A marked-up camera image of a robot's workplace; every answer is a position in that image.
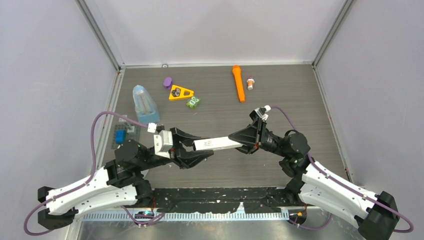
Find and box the yellow triangle shape toy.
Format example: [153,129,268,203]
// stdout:
[168,85,195,101]

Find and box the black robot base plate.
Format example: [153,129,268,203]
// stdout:
[153,187,305,214]

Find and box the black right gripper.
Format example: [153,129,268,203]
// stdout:
[225,117,289,158]

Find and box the green owl toy block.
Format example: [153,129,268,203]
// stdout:
[186,96,201,109]

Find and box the white rectangular thermometer device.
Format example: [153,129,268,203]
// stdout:
[193,136,243,151]

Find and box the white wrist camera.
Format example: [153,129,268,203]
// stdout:
[254,105,271,121]
[147,122,174,159]

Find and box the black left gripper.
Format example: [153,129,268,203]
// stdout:
[139,127,216,171]

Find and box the purple cylinder toy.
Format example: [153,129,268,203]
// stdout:
[163,77,174,90]

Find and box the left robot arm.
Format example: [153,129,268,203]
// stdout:
[37,128,215,230]

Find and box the blue lego brick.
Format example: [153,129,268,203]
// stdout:
[114,129,127,145]

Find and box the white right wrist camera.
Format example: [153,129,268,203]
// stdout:
[254,105,271,121]

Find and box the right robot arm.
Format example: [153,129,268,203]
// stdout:
[228,111,400,240]

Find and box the blue transparent plastic container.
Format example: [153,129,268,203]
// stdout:
[132,85,160,125]

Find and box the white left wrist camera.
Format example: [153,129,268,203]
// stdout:
[147,122,174,159]

